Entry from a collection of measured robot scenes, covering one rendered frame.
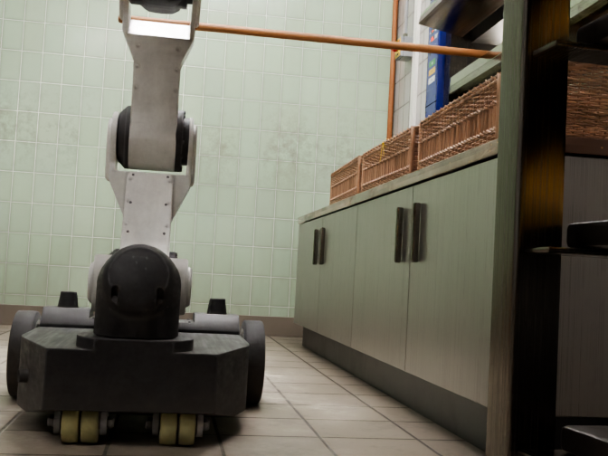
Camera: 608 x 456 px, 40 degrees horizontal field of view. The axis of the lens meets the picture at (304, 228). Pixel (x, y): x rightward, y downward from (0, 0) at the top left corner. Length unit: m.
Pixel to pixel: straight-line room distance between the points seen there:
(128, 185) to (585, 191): 0.96
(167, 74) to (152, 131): 0.13
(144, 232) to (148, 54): 0.39
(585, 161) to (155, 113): 0.92
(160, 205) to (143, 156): 0.12
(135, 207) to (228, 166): 2.45
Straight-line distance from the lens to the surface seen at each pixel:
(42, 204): 4.28
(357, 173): 2.83
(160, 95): 1.89
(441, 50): 3.24
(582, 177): 1.52
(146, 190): 1.87
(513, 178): 0.40
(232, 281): 4.24
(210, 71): 4.35
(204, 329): 1.97
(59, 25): 4.43
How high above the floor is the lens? 0.32
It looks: 3 degrees up
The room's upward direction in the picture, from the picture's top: 3 degrees clockwise
